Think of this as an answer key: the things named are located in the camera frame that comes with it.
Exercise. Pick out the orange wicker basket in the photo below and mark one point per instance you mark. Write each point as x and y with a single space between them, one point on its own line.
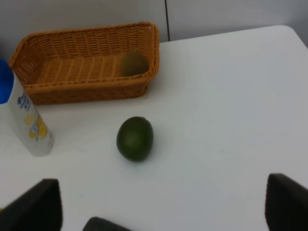
83 65

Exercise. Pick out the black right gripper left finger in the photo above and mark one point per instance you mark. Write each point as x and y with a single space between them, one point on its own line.
38 209

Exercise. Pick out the dark felt board eraser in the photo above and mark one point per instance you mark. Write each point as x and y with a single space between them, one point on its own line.
100 224

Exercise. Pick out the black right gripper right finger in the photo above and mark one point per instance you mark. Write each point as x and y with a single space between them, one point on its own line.
286 204

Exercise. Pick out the brown kiwi fruit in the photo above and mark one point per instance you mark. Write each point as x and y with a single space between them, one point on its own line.
133 63

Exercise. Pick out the white bottle blue cap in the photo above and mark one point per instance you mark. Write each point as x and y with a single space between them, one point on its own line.
21 114

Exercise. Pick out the dark green lime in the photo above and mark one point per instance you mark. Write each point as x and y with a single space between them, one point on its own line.
135 139

